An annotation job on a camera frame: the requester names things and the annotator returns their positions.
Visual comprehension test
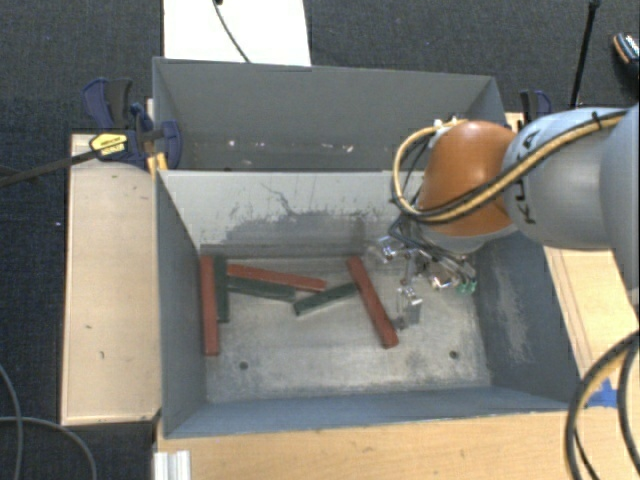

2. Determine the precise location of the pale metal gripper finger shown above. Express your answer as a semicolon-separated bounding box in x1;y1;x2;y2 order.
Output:
367;235;402;267
394;285;424;331

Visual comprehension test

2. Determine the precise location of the grey metal bin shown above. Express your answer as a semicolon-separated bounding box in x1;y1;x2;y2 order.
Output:
151;56;584;440

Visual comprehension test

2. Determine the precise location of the red-brown flat block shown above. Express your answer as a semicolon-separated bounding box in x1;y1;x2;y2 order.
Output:
345;254;401;351
226;263;329;293
199;254;222;358

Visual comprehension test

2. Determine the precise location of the pale wood board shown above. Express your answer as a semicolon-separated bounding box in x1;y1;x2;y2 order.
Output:
60;132;164;427

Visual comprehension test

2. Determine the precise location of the dark green flat block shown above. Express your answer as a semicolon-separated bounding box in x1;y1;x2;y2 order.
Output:
291;281;361;318
227;276;297;304
214;255;232;325

